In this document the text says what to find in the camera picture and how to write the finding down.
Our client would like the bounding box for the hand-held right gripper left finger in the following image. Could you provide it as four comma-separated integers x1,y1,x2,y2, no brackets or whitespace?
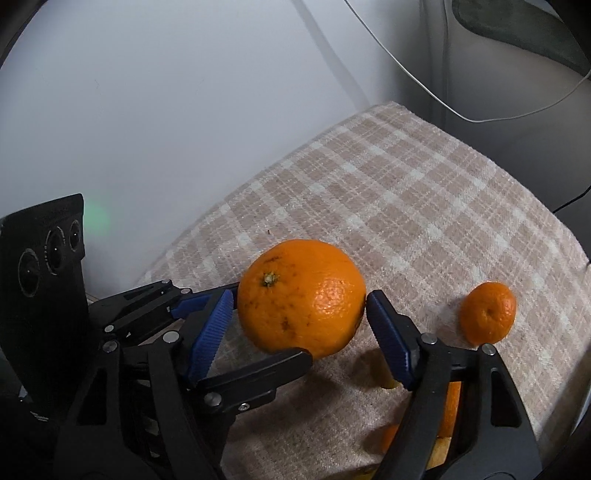
53,290,234,480

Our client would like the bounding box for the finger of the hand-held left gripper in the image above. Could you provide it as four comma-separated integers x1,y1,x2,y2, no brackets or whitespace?
90,280,228,345
194,349,313,414

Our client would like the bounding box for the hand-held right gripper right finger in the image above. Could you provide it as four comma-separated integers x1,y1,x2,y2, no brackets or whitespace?
366,290,544,480

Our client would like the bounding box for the large orange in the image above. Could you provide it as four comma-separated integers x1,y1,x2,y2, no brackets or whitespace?
237,239,367,361

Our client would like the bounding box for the small mandarin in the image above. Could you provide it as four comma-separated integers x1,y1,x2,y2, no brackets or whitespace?
459,281,517,345

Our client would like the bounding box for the beige checked cloth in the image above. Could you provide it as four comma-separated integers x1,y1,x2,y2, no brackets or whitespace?
134,102,591,480

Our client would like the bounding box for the grey padded backrest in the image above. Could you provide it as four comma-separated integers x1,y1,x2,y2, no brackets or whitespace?
416,0,591,222

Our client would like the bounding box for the green cloth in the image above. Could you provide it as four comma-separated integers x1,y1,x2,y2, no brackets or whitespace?
451,0,591,78

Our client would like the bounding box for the black cable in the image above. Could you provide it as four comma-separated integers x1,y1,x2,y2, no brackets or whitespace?
553,185,591,214

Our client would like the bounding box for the white cable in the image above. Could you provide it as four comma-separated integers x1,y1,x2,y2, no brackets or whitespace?
344,0,591,124

